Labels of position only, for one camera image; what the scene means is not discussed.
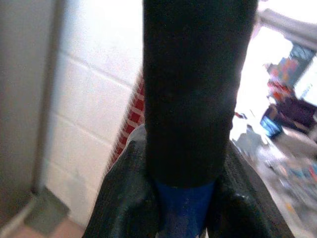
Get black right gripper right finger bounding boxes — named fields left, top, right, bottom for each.
left=205, top=141, right=295, bottom=238

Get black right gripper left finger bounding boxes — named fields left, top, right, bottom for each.
left=83, top=140, right=164, bottom=238

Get black and blue broom handle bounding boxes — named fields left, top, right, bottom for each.
left=141, top=0, right=260, bottom=238

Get red white checked cloth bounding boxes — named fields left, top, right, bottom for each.
left=110, top=75, right=147, bottom=167

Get blue box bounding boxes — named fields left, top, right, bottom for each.
left=260, top=110, right=283, bottom=138

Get dark purple seat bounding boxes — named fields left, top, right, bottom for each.
left=272, top=95, right=317, bottom=136

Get colourful shelf items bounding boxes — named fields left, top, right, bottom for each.
left=264, top=43, right=317, bottom=101

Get grey door frame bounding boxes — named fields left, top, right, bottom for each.
left=0, top=0, right=69, bottom=229

